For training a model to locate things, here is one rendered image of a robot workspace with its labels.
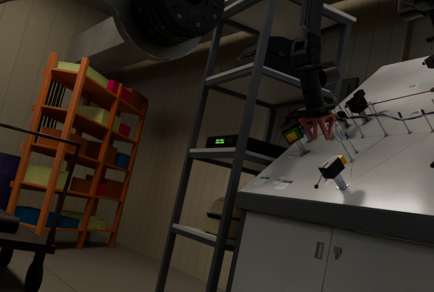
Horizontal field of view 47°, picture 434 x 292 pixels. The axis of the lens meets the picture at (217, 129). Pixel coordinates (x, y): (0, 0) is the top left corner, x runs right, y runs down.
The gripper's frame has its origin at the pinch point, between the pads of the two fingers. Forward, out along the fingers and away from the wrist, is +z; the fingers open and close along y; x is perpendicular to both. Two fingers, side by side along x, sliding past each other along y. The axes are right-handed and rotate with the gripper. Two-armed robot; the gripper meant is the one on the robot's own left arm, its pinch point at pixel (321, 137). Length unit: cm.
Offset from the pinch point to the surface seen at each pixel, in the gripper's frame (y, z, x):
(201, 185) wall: 410, 110, -190
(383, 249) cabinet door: -17.0, 31.7, 1.3
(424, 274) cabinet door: -31.4, 34.2, 4.8
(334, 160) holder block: 5.1, 10.0, -8.7
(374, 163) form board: 1.8, 15.0, -23.2
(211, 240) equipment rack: 77, 47, 1
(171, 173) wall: 490, 101, -195
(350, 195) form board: -0.4, 20.6, -7.1
